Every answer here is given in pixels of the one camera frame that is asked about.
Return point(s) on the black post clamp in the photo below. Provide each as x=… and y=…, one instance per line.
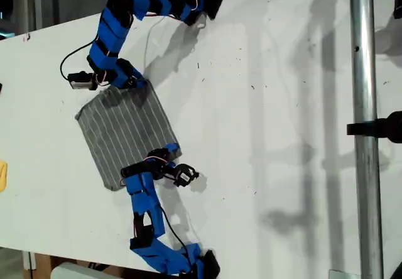
x=377, y=128

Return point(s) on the grey white-striped towel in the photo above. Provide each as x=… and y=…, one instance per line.
x=119, y=128

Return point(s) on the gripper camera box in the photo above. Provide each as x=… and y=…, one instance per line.
x=185, y=175
x=80, y=82

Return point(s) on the wooden table leg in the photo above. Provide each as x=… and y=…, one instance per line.
x=44, y=266

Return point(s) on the yellow object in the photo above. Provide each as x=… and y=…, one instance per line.
x=2, y=175

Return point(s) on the steel post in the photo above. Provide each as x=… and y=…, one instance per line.
x=364, y=71

